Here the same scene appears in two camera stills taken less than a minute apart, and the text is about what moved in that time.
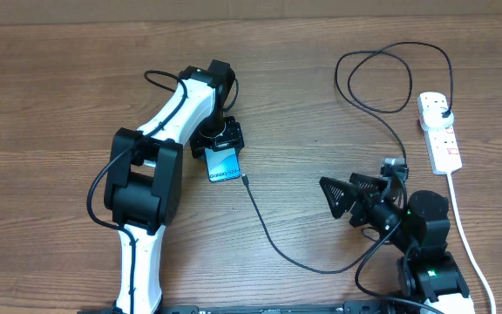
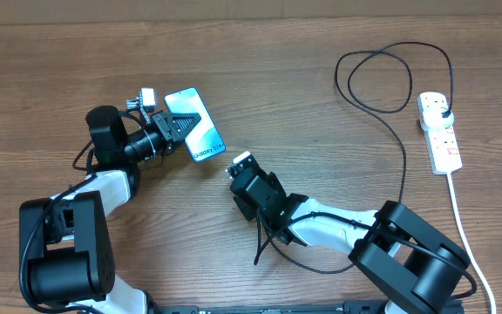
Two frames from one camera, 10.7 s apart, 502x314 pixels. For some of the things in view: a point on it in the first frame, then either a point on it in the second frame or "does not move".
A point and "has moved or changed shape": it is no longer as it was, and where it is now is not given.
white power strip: (442, 146) does not move
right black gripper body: (364, 205) to (274, 181)
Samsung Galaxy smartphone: (222, 165) has moved or changed shape
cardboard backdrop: (10, 12) does not move
